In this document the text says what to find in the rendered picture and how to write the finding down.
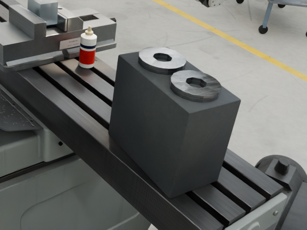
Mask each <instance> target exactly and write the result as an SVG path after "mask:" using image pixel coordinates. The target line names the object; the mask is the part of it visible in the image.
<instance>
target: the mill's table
mask: <svg viewBox="0 0 307 230"><path fill-rule="evenodd" d="M10 5H21V4H20V3H19V2H17V1H16V0H0V23H2V22H8V21H9V6H10ZM115 78H116V70H115V69H113V68H112V67H110V66H109V65H108V64H106V63H105V62H103V61H102V60H100V59H99V58H98V57H96V56H95V63H94V66H93V67H92V68H83V67H81V66H80V65H79V57H75V58H70V59H69V58H68V57H64V60H62V61H58V62H54V63H49V64H45V65H41V66H37V67H33V68H28V69H24V70H20V71H15V72H12V73H4V72H3V71H2V70H0V84H1V85H2V86H3V87H4V88H5V89H6V90H8V91H9V92H10V93H11V94H12V95H13V96H14V97H15V98H16V99H17V100H18V101H20V102H21V103H22V104H23V105H24V106H25V107H26V108H27V109H28V110H29V111H30V112H31V113H33V114H34V115H35V116H36V117H37V118H38V119H39V120H40V121H41V122H42V123H43V124H44V125H45V126H46V127H47V128H48V129H49V130H51V131H52V132H53V133H54V134H55V135H56V136H57V137H58V138H59V139H60V140H61V141H63V142H64V143H65V144H66V145H67V146H68V147H69V148H70V149H71V150H72V151H73V152H75V153H76V154H77V155H78V156H79V157H80V158H81V159H82V160H83V161H84V162H85V163H86V164H88V165H89V166H90V167H91V168H92V169H93V170H94V171H95V172H96V173H97V174H98V175H100V176H101V177H102V178H103V179H104V180H105V181H106V182H107V183H108V184H109V185H110V186H111V187H113V188H114V189H115V190H116V191H117V192H118V193H119V194H120V195H121V196H122V197H123V198H124V199H125V200H126V201H127V202H128V203H130V204H131V205H132V206H133V207H134V208H135V209H136V210H137V211H138V212H139V213H140V214H141V215H143V216H144V217H145V218H146V219H147V220H148V221H149V222H150V223H151V224H152V225H153V226H155V227H156V228H157V229H158V230H265V229H267V228H268V227H270V226H271V225H273V224H274V223H275V222H277V221H278V219H279V217H280V214H281V212H282V209H283V207H284V205H285V202H286V199H287V196H286V195H285V194H283V193H282V190H283V188H284V187H283V186H281V185H280V184H278V183H277V182H276V181H274V180H273V179H271V178H270V177H268V176H267V175H266V174H264V173H263V172H261V171H260V170H259V169H257V168H256V167H254V166H253V165H251V164H250V163H248V162H247V161H246V160H244V159H243V158H241V157H240V156H238V155H237V154H236V153H234V152H233V151H231V150H230V149H228V148H227V151H226V154H225V157H224V160H223V164H222V168H221V171H220V174H219V178H218V180H217V181H215V182H213V183H210V184H208V185H205V186H202V187H200V188H197V189H194V190H191V191H189V192H187V193H184V194H181V195H179V196H176V197H173V198H171V199H170V198H169V197H168V196H167V195H166V194H165V193H164V192H163V191H162V190H161V189H160V188H159V187H158V186H157V185H156V184H155V183H154V182H153V180H152V179H151V178H150V177H149V176H148V175H147V174H146V173H145V172H144V171H143V170H142V169H141V168H140V167H139V166H138V165H137V164H136V163H135V162H134V161H133V160H132V159H131V158H130V156H129V155H128V154H127V153H126V152H125V151H124V150H123V149H122V148H121V147H120V146H119V145H118V144H117V143H116V142H115V141H114V140H113V138H112V137H111V136H110V135H109V133H108V132H109V125H110V118H111V108H112V100H113V93H114V86H115Z"/></svg>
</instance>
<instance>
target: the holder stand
mask: <svg viewBox="0 0 307 230"><path fill-rule="evenodd" d="M240 103H241V99H240V98H238V97H237V96H236V95H234V94H233V93H231V92H230V91H228V90H227V89H226V88H224V87H223V86H222V85H221V84H220V83H219V82H218V81H217V80H216V79H215V78H214V77H212V76H210V75H209V74H206V73H203V72H202V71H201V70H199V69H198V68H196V67H195V66H194V65H192V64H191V63H190V62H188V61H187V60H186V59H185V57H184V56H183V55H182V54H180V53H178V52H177V51H175V50H172V49H170V48H169V47H147V48H144V49H142V50H141V51H139V52H131V53H125V54H120V55H118V61H117V68H116V78H115V86H114V93H113V100H112V108H111V118H110V125H109V132H108V133H109V135H110V136H111V137H112V138H113V140H114V141H115V142H116V143H117V144H118V145H119V146H120V147H121V148H122V149H123V150H124V151H125V152H126V153H127V154H128V155H129V156H130V158H131V159H132V160H133V161H134V162H135V163H136V164H137V165H138V166H139V167H140V168H141V169H142V170H143V171H144V172H145V173H146V174H147V175H148V176H149V177H150V178H151V179H152V180H153V182H154V183H155V184H156V185H157V186H158V187H159V188H160V189H161V190H162V191H163V192H164V193H165V194H166V195H167V196H168V197H169V198H170V199H171V198H173V197H176V196H179V195H181V194H184V193H187V192H189V191H191V190H194V189H197V188H200V187H202V186H205V185H208V184H210V183H213V182H215V181H217V180H218V178H219V174H220V171H221V168H222V164H223V160H224V157H225V154H226V151H227V147H228V144H229V140H230V137H231V133H232V131H233V126H234V123H235V120H236V117H237V113H238V110H239V106H240Z"/></svg>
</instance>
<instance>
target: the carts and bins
mask: <svg viewBox="0 0 307 230"><path fill-rule="evenodd" d="M243 1H244V0H236V2H237V3H239V4H241V3H243ZM268 2H269V3H268V6H267V10H266V13H265V17H264V20H263V24H262V25H261V26H260V27H259V32H260V33H261V34H265V33H266V32H267V31H268V27H267V23H268V19H269V16H270V12H271V9H272V6H273V4H278V6H279V7H280V8H284V7H285V6H286V5H292V6H301V7H307V0H268Z"/></svg>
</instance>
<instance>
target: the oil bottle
mask: <svg viewBox="0 0 307 230"><path fill-rule="evenodd" d="M96 40H97V36H96V35H95V34H93V31H92V30H91V26H89V27H88V29H87V30H86V31H85V33H83V34H81V39H80V50H79V65H80V66H81V67H83V68H92V67H93V66H94V63H95V50H96Z"/></svg>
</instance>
